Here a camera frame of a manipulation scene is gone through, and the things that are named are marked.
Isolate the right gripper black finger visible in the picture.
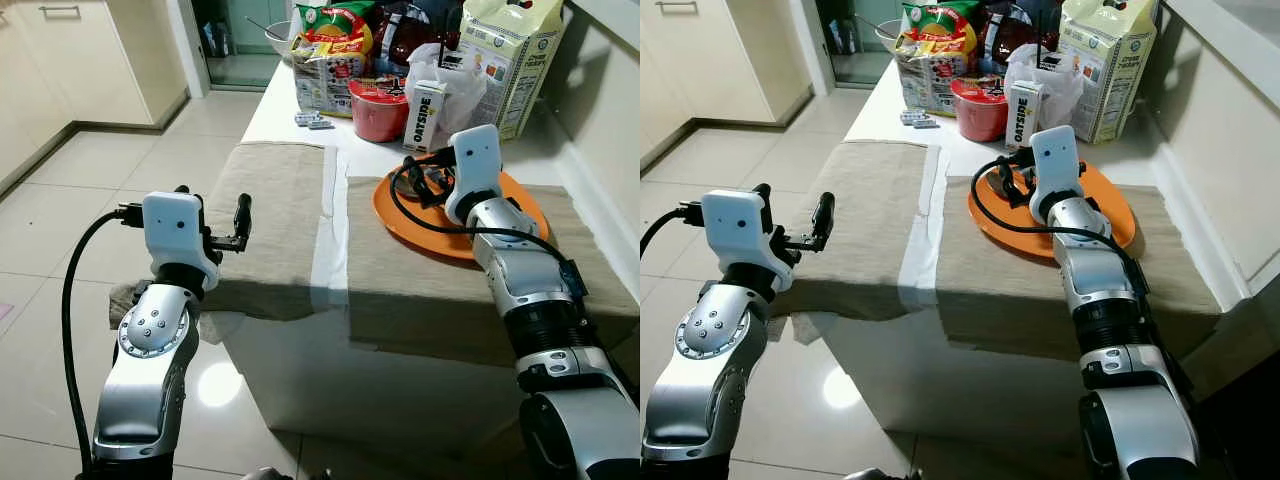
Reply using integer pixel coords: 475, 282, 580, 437
990, 152, 1019, 206
400, 155, 429, 206

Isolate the beige linen placemat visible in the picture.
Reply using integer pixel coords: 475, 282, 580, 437
935, 175, 1223, 363
770, 140, 931, 321
345, 175, 641, 371
108, 140, 326, 323

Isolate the white Oatside drink carton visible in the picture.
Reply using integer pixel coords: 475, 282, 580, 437
1005, 80, 1048, 151
403, 80, 448, 153

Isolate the red instant noodle bowl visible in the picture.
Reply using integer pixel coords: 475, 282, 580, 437
347, 77, 411, 143
950, 77, 1011, 143

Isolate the orange plate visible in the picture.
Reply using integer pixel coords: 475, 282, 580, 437
372, 165, 550, 263
967, 160, 1138, 261

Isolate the white plastic bag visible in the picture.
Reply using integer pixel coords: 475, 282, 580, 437
1005, 42, 1086, 131
405, 42, 491, 131

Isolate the large cream printed carton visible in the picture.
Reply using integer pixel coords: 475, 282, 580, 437
458, 0, 566, 141
1058, 0, 1161, 144

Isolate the dark red snack bag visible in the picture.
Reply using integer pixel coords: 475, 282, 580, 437
375, 0, 466, 73
978, 0, 1063, 73

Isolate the beige kitchen cabinet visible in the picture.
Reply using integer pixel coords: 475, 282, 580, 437
0, 0, 191, 131
640, 0, 816, 131

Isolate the white kitchen island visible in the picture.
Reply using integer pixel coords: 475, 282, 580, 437
215, 60, 641, 461
810, 60, 1251, 461

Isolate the white raised bar counter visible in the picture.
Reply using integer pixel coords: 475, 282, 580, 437
540, 0, 641, 301
1140, 0, 1280, 301

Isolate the red yellow snack bag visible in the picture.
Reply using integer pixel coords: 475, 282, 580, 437
898, 0, 979, 61
295, 0, 376, 61

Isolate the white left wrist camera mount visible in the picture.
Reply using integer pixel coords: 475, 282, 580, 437
142, 190, 223, 293
700, 188, 791, 296

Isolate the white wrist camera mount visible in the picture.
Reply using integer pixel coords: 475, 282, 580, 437
445, 125, 504, 226
700, 188, 791, 296
142, 190, 223, 293
1030, 125, 1086, 223

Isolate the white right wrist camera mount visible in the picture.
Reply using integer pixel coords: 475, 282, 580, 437
445, 125, 504, 226
1030, 125, 1086, 223

